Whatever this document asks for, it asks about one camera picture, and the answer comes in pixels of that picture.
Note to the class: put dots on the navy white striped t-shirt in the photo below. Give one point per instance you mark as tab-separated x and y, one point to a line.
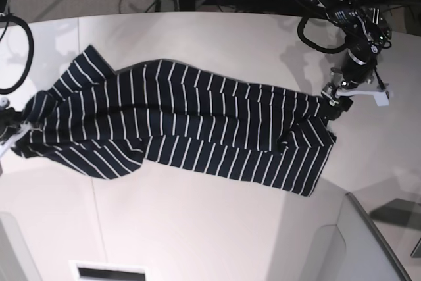
105	124

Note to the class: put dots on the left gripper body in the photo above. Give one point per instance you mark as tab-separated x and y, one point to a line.
333	106

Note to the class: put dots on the white slotted panel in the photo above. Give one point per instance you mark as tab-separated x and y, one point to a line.
90	270

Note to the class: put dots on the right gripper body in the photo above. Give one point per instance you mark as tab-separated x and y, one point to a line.
10	119

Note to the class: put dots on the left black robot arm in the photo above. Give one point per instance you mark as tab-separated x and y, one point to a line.
366	35

